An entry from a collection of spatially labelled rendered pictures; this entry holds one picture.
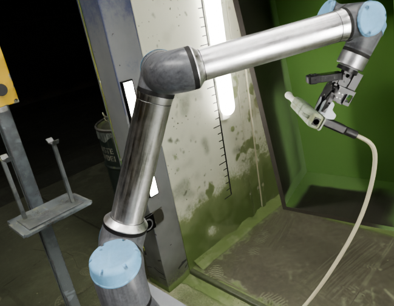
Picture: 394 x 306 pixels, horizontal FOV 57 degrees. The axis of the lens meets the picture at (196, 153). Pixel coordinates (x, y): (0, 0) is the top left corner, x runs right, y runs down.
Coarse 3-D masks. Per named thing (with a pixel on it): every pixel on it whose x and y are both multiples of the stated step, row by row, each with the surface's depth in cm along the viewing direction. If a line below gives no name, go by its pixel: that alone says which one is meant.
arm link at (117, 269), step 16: (112, 240) 113; (128, 240) 111; (96, 256) 107; (112, 256) 106; (128, 256) 105; (96, 272) 102; (112, 272) 101; (128, 272) 102; (144, 272) 110; (96, 288) 105; (112, 288) 102; (128, 288) 103; (144, 288) 108; (112, 304) 104; (128, 304) 104; (144, 304) 108
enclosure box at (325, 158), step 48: (240, 0) 150; (288, 0) 169; (336, 0) 157; (384, 0) 147; (336, 48) 169; (384, 48) 157; (384, 96) 169; (288, 144) 197; (336, 144) 198; (384, 144) 182; (288, 192) 203; (336, 192) 197; (384, 192) 187
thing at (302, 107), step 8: (288, 96) 156; (296, 104) 137; (304, 104) 131; (296, 112) 134; (304, 112) 125; (312, 112) 118; (304, 120) 122; (312, 120) 116; (320, 120) 116; (328, 120) 126; (320, 128) 117; (328, 128) 128; (336, 128) 127; (344, 128) 127; (352, 136) 128
